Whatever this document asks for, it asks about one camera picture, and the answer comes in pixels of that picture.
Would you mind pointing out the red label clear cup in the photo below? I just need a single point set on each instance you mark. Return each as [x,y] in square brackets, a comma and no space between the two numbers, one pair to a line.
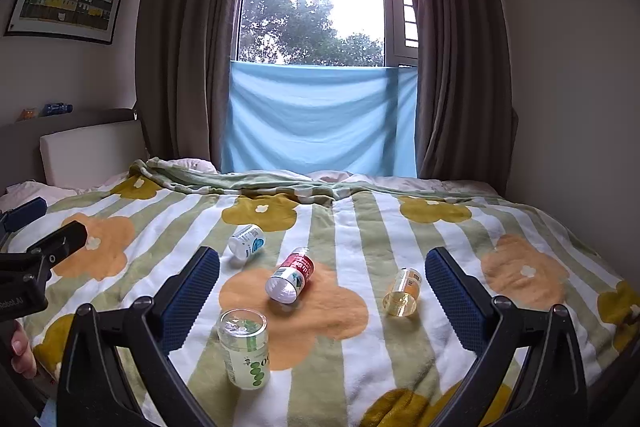
[291,279]

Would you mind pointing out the blue toy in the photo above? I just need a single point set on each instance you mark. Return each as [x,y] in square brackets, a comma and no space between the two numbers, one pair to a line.
[56,108]

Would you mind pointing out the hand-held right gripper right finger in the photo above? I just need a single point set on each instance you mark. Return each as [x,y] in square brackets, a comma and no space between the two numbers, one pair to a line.
[452,297]

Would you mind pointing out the blue label white cup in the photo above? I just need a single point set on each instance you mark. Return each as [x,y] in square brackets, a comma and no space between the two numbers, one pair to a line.
[246,241]

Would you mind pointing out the person's left hand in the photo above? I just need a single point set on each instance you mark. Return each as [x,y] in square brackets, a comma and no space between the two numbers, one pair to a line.
[22,349]

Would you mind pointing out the grey headboard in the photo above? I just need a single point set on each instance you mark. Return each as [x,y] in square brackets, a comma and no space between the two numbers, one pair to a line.
[75,117]

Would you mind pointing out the green print clear cup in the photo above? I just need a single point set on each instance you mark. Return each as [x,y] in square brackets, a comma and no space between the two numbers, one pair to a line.
[245,349]

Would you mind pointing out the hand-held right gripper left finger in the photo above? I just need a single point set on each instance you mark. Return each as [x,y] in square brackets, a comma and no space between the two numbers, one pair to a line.
[192,297]

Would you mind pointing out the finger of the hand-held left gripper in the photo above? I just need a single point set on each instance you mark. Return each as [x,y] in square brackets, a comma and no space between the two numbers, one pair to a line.
[27,211]
[55,244]

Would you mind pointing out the floral striped blanket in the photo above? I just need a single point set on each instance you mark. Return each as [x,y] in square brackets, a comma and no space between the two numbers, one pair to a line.
[350,227]

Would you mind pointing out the orange toy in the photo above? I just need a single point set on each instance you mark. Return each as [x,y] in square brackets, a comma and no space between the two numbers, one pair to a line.
[27,114]

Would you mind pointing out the light blue cloth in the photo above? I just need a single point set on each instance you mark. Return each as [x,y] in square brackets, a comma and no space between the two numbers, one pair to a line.
[320,117]

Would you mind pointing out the white headboard cushion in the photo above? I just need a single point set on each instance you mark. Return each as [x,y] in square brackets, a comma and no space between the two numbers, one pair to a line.
[90,154]

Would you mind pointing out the brown curtain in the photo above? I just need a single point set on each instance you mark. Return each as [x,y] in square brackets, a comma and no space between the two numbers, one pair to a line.
[190,47]
[455,47]

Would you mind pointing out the orange label clear cup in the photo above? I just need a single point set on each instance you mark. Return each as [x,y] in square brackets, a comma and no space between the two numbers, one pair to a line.
[403,292]

